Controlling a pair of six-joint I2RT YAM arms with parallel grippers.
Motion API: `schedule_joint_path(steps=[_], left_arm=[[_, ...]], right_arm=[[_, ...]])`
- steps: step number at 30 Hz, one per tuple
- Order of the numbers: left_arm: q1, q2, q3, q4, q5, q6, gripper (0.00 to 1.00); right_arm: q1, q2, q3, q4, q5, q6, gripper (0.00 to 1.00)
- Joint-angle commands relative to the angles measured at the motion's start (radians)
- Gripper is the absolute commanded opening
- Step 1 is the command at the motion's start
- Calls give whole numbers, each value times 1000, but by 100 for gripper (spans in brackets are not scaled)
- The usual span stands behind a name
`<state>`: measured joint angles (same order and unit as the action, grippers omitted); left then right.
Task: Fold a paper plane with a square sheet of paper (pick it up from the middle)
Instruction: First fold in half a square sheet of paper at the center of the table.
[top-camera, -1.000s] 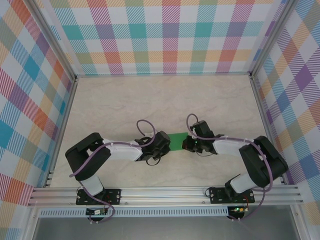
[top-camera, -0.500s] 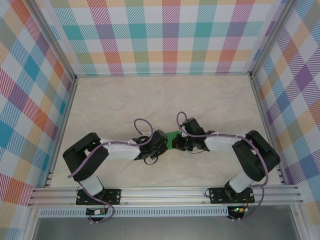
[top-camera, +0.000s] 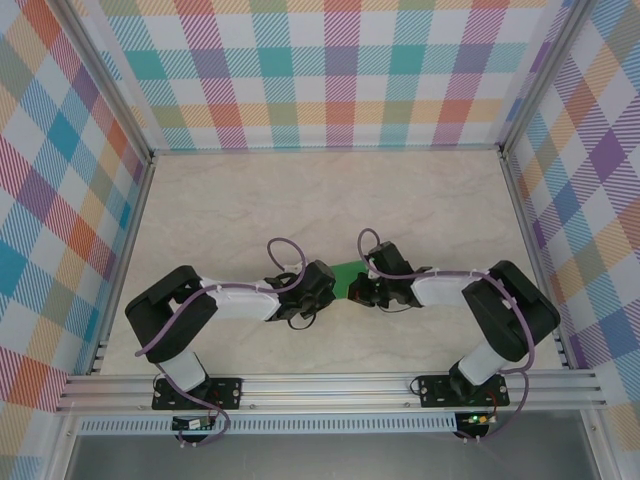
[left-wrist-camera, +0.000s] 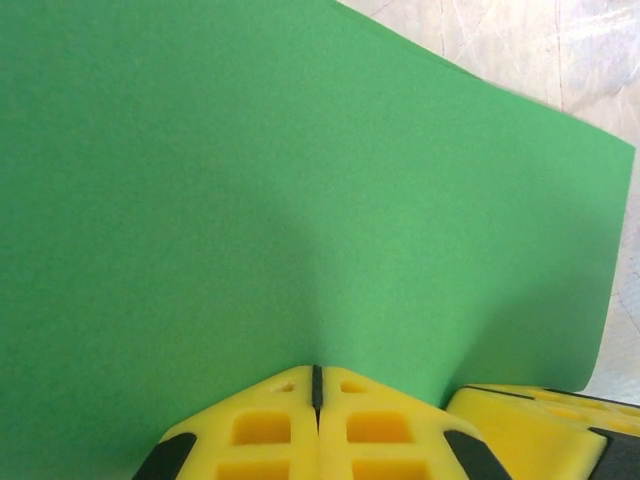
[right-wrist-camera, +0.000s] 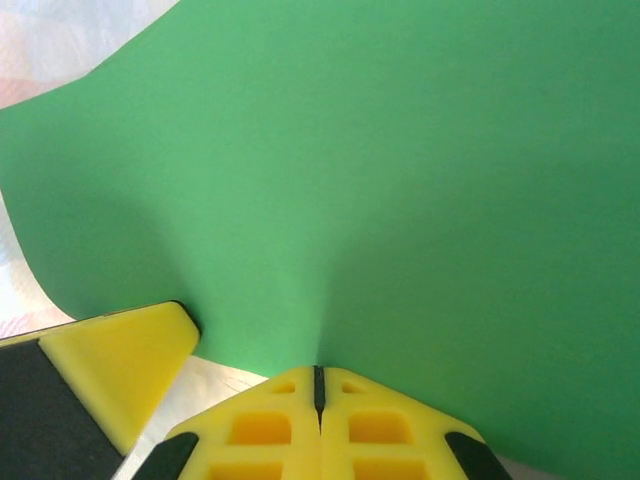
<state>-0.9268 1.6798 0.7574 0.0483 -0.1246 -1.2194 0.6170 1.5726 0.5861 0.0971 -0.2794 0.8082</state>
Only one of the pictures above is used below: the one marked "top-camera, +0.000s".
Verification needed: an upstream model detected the green paper sheet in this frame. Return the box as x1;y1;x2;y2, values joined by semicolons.
331;259;372;302

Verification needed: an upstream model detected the grey metal panel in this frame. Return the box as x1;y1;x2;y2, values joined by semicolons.
64;433;601;480

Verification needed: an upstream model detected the small black circuit board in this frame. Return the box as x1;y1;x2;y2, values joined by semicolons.
172;417;217;431

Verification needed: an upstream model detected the thin black cable loop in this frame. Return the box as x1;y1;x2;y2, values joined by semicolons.
288;308;320;332
378;294;417;314

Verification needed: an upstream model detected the purple cable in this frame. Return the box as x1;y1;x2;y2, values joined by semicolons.
135;236;307;448
356;228;532;445

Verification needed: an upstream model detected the wide aluminium mounting rail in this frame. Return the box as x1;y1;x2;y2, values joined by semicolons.
54;369;609;414

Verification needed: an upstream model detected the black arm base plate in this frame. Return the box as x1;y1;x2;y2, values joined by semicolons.
418;373;510;409
151;377;244;412

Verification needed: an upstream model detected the slotted grey cable tray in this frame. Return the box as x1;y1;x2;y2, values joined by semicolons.
79;413;459;435

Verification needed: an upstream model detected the aluminium side rail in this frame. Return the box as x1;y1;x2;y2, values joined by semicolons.
498;147;574;371
88;152;157;376

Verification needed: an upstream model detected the aluminium frame post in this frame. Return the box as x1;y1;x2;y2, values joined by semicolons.
498;0;596;161
57;0;156;164

